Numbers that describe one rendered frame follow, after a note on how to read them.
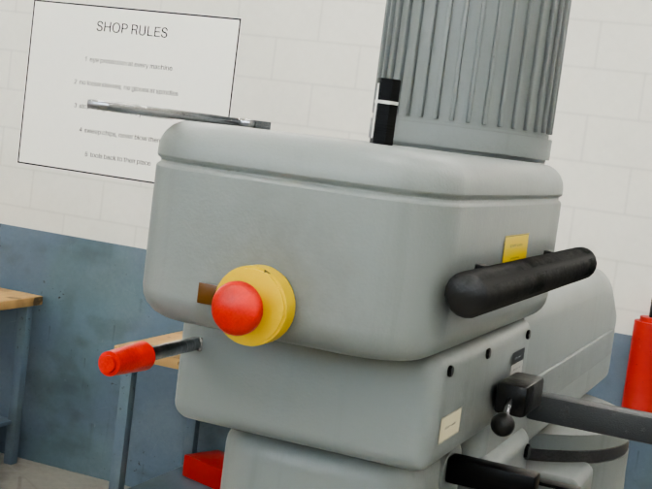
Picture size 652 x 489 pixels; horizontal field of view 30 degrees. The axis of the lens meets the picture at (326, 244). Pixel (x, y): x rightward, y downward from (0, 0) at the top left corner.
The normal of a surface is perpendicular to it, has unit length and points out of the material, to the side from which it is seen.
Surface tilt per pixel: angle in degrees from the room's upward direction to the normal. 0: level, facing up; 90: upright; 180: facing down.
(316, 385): 90
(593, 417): 90
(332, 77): 90
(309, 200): 90
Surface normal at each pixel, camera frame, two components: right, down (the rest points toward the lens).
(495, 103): 0.24, 0.12
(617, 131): -0.38, 0.04
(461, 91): -0.15, 0.07
